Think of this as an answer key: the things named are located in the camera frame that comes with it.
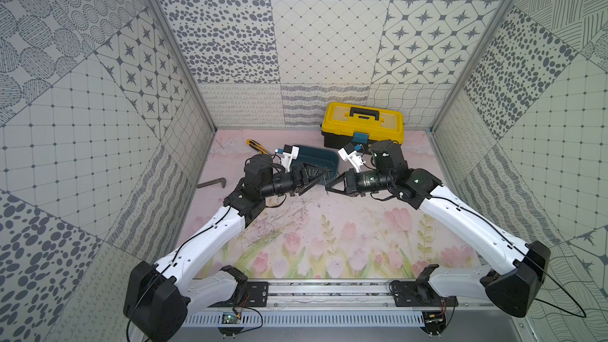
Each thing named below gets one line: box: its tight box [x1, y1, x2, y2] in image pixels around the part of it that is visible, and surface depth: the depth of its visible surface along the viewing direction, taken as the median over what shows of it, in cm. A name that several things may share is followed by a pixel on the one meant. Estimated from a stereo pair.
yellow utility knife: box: [246, 138, 269, 155], surface depth 116 cm
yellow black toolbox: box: [321, 102, 405, 154], surface depth 103 cm
